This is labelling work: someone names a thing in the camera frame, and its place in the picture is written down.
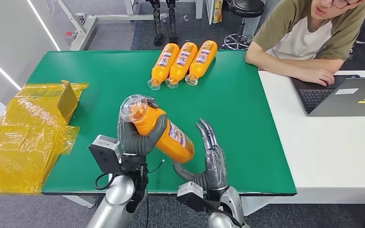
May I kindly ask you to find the white desk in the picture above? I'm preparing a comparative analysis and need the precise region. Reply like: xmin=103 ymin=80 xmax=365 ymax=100
xmin=240 ymin=69 xmax=365 ymax=217

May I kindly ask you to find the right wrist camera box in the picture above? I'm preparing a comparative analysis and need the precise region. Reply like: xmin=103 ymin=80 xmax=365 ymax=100
xmin=176 ymin=181 xmax=221 ymax=212

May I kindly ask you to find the person's hand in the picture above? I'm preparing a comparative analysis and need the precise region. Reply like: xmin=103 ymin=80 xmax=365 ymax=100
xmin=296 ymin=66 xmax=335 ymax=86

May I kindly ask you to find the person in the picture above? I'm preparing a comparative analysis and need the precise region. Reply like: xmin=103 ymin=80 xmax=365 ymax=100
xmin=245 ymin=0 xmax=365 ymax=87

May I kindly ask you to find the thin black wire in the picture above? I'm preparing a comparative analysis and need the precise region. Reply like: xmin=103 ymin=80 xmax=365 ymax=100
xmin=148 ymin=159 xmax=165 ymax=174

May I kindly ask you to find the black robot leg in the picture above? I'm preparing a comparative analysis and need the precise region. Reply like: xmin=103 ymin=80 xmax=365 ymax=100
xmin=145 ymin=0 xmax=164 ymax=47
xmin=166 ymin=0 xmax=179 ymax=43

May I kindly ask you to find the black looped cable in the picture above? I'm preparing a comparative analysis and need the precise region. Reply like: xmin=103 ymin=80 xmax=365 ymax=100
xmin=94 ymin=173 xmax=111 ymax=190

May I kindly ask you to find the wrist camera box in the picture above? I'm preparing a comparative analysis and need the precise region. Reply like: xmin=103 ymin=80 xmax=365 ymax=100
xmin=88 ymin=134 xmax=123 ymax=175
xmin=176 ymin=181 xmax=221 ymax=212

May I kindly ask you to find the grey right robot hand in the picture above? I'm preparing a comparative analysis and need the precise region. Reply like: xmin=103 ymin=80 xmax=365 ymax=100
xmin=172 ymin=118 xmax=229 ymax=191

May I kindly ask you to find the white metal frame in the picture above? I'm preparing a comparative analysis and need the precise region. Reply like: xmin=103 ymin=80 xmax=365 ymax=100
xmin=56 ymin=0 xmax=204 ymax=52

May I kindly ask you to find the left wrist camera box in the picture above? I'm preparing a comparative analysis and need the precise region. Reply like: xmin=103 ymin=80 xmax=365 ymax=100
xmin=88 ymin=134 xmax=123 ymax=175

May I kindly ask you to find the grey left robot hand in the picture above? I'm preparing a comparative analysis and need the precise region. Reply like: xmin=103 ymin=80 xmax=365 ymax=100
xmin=117 ymin=96 xmax=169 ymax=156

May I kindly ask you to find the yellow film wrapped cardboard box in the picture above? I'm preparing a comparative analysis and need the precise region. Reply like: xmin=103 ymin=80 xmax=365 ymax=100
xmin=0 ymin=80 xmax=89 ymax=195

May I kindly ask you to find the grey laptop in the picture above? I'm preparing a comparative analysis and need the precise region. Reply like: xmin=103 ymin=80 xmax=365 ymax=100
xmin=288 ymin=74 xmax=365 ymax=117

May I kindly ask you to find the black round stool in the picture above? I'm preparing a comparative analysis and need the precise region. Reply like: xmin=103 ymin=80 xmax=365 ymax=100
xmin=222 ymin=0 xmax=266 ymax=51

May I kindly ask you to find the orange bottle with clear cap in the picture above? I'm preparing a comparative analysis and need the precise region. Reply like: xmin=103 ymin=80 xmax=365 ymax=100
xmin=119 ymin=94 xmax=195 ymax=164
xmin=184 ymin=40 xmax=218 ymax=86
xmin=165 ymin=41 xmax=198 ymax=89
xmin=147 ymin=43 xmax=180 ymax=91

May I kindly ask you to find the yellow carton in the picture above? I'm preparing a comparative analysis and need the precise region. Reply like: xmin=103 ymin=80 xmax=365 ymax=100
xmin=212 ymin=0 xmax=223 ymax=24

